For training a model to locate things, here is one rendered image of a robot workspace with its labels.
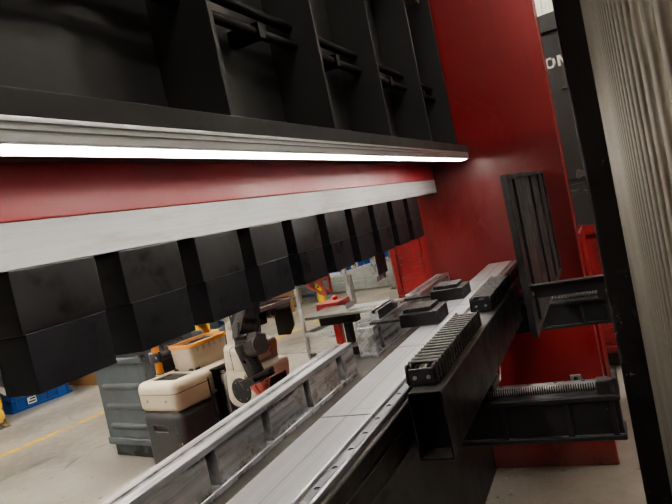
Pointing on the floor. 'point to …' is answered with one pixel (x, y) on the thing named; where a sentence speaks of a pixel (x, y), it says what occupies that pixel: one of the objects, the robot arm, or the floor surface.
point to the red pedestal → (336, 324)
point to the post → (612, 250)
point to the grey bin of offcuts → (128, 401)
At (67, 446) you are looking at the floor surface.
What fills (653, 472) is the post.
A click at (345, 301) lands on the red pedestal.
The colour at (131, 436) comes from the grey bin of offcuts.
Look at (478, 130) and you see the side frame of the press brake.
